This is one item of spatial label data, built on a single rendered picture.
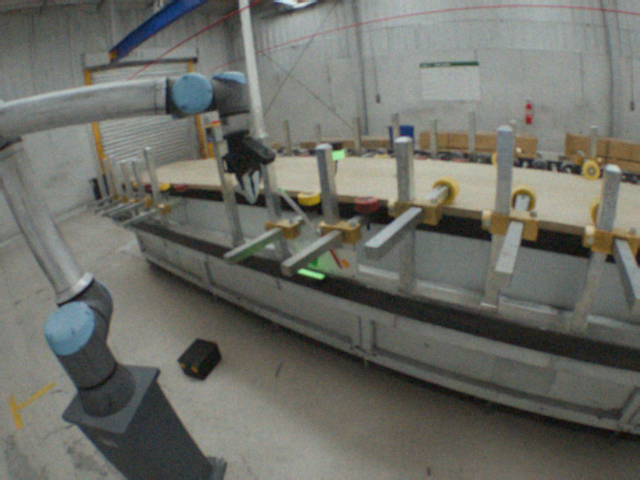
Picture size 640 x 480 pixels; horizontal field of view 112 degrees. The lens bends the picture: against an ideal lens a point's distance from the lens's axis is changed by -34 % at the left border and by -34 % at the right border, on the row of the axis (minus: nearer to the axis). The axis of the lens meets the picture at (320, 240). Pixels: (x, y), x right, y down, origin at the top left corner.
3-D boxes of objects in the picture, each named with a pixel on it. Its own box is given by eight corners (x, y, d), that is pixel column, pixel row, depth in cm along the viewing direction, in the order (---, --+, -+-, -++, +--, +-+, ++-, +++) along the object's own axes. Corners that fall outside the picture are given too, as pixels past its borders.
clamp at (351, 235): (353, 245, 96) (352, 229, 94) (317, 238, 104) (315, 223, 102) (363, 238, 100) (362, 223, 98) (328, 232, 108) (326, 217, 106)
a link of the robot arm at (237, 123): (257, 111, 85) (230, 116, 78) (259, 128, 87) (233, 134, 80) (237, 115, 90) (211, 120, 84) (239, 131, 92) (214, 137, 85)
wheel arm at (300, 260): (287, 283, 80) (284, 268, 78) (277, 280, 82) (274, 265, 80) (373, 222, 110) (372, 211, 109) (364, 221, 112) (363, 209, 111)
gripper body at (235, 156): (243, 169, 97) (236, 131, 92) (262, 169, 92) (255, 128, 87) (223, 175, 91) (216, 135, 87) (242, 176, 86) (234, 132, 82)
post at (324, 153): (340, 291, 108) (324, 145, 89) (331, 289, 110) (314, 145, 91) (346, 286, 110) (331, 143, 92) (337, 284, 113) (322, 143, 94)
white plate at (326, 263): (358, 281, 100) (356, 252, 96) (295, 264, 115) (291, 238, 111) (359, 280, 100) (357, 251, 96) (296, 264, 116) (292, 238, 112)
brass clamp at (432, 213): (435, 226, 77) (435, 206, 75) (386, 219, 85) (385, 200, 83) (442, 218, 81) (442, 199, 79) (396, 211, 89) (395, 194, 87)
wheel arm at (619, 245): (646, 317, 32) (653, 297, 31) (628, 313, 34) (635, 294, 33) (607, 215, 67) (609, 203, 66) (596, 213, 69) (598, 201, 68)
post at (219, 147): (238, 248, 135) (217, 141, 117) (231, 246, 138) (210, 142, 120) (246, 244, 138) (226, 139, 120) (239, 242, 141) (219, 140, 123)
